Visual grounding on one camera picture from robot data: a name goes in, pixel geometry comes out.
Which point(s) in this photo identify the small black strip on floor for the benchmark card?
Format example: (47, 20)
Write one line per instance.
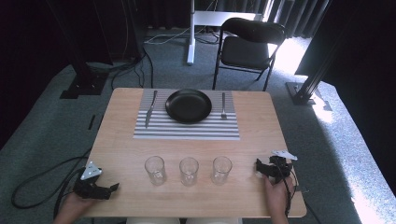
(91, 122)

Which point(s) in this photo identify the grey striped placemat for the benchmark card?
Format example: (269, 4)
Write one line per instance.
(186, 128)

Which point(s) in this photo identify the silver fork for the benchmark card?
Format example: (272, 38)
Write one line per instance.
(223, 107)

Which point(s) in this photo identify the black folding chair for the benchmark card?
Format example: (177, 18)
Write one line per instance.
(246, 53)

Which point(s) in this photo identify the black round plate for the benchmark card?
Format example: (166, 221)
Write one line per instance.
(188, 105)

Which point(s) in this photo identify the dark grey curtain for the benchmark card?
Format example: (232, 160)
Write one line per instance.
(292, 15)

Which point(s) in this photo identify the black metal stand with base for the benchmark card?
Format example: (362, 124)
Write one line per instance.
(82, 74)
(306, 90)

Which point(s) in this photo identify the person's right hand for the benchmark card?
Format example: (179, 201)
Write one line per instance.
(277, 196)

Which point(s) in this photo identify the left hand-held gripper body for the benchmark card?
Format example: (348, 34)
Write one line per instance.
(88, 186)

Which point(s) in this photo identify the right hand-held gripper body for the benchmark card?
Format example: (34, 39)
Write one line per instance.
(278, 166)

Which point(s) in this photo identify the clear drinking glass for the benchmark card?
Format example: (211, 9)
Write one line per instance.
(189, 171)
(155, 171)
(221, 170)

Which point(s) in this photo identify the person's left hand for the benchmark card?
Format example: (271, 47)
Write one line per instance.
(73, 209)

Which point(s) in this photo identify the white desk with leg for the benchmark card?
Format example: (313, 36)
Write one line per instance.
(191, 37)

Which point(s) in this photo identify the silver table knife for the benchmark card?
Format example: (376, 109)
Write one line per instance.
(150, 110)

